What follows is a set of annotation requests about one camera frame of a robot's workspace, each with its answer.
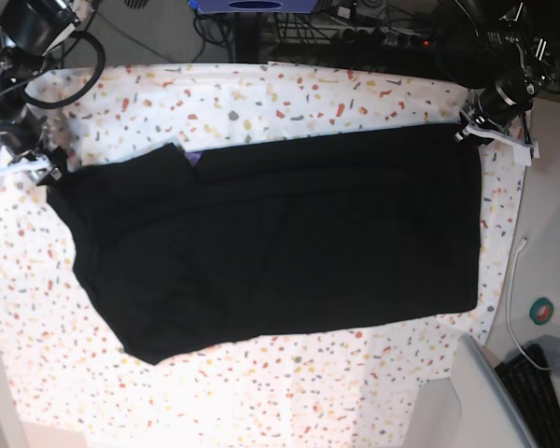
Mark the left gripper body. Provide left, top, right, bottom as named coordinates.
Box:
left=464, top=77, right=535, bottom=133

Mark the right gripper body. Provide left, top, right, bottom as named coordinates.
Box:
left=0, top=111, right=49, bottom=161

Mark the black t-shirt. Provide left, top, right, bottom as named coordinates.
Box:
left=48, top=123, right=482, bottom=365

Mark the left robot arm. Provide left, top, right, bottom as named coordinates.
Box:
left=434, top=1, right=557, bottom=166

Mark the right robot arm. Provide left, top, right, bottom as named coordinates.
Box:
left=0, top=1, right=105, bottom=189

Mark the green tape roll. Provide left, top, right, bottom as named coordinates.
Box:
left=529, top=297, right=554, bottom=326

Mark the black keyboard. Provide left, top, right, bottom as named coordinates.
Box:
left=496, top=355, right=560, bottom=448

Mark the grey laptop lid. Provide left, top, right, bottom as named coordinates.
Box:
left=450, top=335, right=538, bottom=448

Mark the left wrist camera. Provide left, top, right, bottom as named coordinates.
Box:
left=513, top=143, right=540, bottom=166

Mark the white cable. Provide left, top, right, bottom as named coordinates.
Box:
left=505, top=237, right=560, bottom=372

